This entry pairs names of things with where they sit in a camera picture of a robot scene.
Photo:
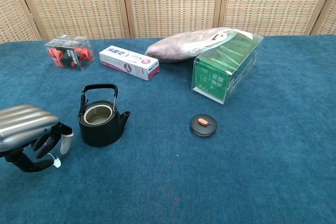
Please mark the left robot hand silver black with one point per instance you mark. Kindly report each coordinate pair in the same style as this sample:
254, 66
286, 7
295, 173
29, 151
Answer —
23, 127

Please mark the plastic bag of pink food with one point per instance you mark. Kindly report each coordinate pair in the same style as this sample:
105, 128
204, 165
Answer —
173, 48

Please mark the black teapot lid orange knob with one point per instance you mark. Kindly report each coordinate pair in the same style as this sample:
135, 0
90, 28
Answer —
207, 129

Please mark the clear box green tea sachets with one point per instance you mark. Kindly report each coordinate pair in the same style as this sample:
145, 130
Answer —
210, 77

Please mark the clear box red black items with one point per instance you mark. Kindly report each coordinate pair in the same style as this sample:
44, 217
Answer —
68, 53

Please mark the white toothpaste box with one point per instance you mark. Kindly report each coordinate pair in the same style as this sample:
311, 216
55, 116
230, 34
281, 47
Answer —
126, 64

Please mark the blue table cloth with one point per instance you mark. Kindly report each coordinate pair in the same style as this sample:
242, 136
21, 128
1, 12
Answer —
168, 182

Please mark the woven wicker folding screen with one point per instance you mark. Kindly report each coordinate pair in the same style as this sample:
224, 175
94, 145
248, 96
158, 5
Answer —
170, 3

